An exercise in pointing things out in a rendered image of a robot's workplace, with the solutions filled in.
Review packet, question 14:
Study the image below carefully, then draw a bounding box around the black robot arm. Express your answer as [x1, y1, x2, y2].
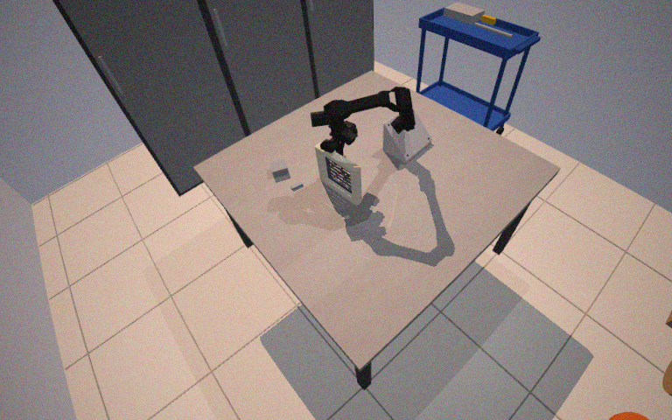
[310, 87, 416, 145]

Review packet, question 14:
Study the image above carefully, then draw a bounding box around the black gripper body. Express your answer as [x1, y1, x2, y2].
[320, 121, 356, 153]

